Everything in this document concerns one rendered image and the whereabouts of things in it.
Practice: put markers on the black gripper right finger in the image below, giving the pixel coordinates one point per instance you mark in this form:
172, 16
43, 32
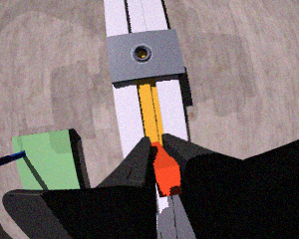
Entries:
218, 191

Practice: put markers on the green tray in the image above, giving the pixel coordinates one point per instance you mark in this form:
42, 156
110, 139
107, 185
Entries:
51, 161

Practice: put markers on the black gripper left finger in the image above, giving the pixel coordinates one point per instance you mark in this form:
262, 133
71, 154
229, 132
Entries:
123, 206

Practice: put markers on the dark blue pin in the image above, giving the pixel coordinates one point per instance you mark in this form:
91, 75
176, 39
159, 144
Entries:
10, 158

